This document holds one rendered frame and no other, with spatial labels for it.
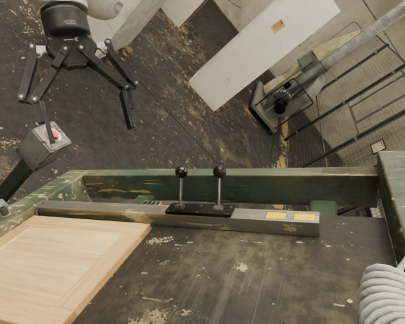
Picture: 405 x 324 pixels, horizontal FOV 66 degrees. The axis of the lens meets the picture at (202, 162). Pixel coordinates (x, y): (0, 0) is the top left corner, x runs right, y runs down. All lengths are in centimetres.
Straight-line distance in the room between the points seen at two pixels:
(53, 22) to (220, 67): 398
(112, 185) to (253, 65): 339
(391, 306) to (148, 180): 97
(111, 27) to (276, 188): 252
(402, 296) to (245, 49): 413
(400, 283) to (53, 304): 66
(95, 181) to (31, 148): 29
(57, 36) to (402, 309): 61
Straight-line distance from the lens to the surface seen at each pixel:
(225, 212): 85
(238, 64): 445
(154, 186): 121
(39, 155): 143
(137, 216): 99
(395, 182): 86
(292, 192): 104
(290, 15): 429
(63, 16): 61
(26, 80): 59
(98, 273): 83
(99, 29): 330
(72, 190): 138
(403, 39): 920
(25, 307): 84
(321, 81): 628
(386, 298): 41
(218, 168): 86
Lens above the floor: 198
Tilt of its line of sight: 32 degrees down
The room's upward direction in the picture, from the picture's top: 55 degrees clockwise
